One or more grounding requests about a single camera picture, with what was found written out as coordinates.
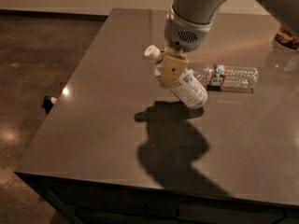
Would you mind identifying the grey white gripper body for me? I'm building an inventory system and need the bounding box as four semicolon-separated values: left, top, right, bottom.
164;8;212;52

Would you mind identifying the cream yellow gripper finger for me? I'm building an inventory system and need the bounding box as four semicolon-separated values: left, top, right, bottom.
160;49;189;88

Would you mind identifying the blue label plastic water bottle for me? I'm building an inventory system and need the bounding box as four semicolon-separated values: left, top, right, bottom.
144;45;207;109

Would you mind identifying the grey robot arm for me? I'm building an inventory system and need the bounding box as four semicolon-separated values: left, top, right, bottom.
161;0;299;88

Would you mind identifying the clear plastic bottle red label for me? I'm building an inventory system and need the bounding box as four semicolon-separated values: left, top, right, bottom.
193;64;259;89

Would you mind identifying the snack bag at table edge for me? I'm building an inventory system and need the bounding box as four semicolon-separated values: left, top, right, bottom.
275;26;299;50

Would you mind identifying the black knob on table side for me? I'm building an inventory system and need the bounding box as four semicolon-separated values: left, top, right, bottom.
42;96;57;114

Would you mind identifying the dark table cabinet base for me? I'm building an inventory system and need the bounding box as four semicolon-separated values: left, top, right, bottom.
16;171;299;224

